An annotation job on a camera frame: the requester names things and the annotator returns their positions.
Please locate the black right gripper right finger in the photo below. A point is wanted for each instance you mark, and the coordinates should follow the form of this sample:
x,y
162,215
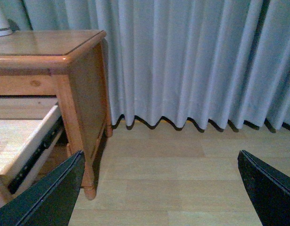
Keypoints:
x,y
267,188

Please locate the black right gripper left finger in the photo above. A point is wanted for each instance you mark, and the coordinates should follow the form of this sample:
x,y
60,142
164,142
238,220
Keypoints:
x,y
50,202

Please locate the wooden drawer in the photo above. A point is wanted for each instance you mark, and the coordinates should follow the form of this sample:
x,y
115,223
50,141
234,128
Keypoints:
x,y
29,129

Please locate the wooden nightstand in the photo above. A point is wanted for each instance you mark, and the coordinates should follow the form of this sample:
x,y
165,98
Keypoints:
x,y
69,65

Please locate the grey-blue curtain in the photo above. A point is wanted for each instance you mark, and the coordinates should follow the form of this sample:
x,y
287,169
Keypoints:
x,y
206,60

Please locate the white ribbed air purifier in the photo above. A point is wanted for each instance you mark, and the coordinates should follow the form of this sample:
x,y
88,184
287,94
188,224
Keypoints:
x,y
4,25

